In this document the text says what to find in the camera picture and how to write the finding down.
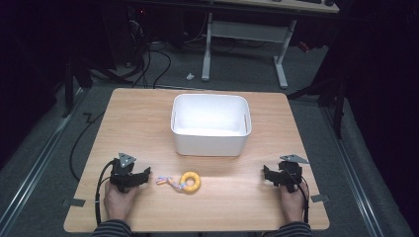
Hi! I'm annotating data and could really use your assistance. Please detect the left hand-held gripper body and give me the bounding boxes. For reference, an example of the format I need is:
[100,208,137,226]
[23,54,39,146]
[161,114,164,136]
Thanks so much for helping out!
[109,152,138,194]

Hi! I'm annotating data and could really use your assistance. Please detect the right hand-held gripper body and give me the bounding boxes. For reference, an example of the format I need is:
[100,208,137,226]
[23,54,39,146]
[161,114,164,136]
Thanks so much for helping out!
[277,153,311,194]

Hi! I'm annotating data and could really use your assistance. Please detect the yellow ring rope toy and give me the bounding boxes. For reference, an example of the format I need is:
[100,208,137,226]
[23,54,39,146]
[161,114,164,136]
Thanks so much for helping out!
[155,170,203,196]

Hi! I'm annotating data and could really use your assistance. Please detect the white plastic bin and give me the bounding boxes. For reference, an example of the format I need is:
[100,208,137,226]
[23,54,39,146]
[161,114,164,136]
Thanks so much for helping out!
[170,93,253,158]

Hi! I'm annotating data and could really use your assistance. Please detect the person's left hand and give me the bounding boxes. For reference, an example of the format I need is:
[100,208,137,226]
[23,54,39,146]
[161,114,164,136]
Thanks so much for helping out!
[103,180,140,222]

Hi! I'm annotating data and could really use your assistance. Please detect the person's right hand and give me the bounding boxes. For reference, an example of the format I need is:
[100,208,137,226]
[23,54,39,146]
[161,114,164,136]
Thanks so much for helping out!
[280,181,311,224]

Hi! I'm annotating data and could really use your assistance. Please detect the black metal stand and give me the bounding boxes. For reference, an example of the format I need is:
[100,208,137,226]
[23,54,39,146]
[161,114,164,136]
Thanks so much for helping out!
[60,55,134,119]
[286,70,350,140]

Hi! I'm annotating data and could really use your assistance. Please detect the desk with white metal legs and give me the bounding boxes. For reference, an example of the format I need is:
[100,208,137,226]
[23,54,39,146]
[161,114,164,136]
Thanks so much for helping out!
[201,0,341,91]

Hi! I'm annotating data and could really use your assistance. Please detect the right hand-held gripper black cable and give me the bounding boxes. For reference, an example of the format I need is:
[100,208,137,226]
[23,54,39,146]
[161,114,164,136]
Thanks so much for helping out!
[285,169,311,224]

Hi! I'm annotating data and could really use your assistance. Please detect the hand-held gripper black cable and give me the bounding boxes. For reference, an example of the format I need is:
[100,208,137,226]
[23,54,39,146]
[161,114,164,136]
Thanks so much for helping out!
[285,169,311,224]
[94,160,116,227]

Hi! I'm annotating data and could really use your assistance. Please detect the left hand-held gripper black cable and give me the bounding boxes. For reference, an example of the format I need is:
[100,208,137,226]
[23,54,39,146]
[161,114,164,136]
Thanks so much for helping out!
[94,160,116,227]

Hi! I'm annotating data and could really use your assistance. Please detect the black cable on floor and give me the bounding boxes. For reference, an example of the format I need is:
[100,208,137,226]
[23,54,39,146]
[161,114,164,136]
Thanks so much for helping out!
[68,111,107,183]

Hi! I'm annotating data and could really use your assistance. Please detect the metal floor rail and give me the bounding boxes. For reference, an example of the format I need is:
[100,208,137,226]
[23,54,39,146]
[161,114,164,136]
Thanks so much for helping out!
[0,92,87,231]
[320,105,386,237]

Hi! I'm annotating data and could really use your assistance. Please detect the bundle of black floor cables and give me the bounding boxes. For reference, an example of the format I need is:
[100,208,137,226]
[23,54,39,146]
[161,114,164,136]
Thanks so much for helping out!
[126,9,173,90]

